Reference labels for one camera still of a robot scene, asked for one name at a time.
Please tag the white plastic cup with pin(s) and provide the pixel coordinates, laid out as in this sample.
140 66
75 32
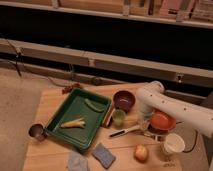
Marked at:
173 144

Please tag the orange red bowl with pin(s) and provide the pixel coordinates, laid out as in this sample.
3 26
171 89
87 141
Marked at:
162 121

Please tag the red yellow apple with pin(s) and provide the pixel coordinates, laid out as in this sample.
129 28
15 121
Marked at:
141 153

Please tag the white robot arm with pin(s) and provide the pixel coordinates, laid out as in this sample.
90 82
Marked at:
151 96

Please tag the green plastic tray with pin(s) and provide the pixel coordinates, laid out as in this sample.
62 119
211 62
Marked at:
74 107

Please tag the green cucumber toy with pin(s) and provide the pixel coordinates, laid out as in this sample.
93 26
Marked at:
92 106

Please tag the grey metal rail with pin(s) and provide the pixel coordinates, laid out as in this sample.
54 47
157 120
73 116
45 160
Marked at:
162 71

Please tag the silver metal cup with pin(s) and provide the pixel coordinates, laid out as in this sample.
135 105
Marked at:
37 131

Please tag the blue sponge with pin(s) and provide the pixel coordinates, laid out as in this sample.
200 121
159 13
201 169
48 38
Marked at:
103 155

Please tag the dark maroon bowl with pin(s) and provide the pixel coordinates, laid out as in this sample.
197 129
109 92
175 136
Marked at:
124 100

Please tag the small green cup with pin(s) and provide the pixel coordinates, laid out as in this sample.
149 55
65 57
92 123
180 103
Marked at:
118 117

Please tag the light blue towel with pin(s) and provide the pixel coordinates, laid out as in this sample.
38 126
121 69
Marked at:
77 162

